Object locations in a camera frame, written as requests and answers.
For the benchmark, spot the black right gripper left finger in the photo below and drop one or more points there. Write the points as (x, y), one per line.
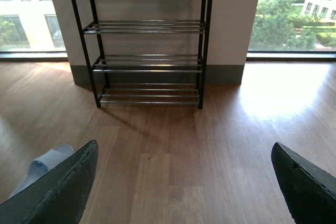
(60, 196)

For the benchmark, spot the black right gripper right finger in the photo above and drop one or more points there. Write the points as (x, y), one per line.
(309, 191)

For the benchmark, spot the light blue slipper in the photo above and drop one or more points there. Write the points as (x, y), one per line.
(43, 164)

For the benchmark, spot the black metal shoe rack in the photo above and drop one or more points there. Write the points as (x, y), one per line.
(145, 52)

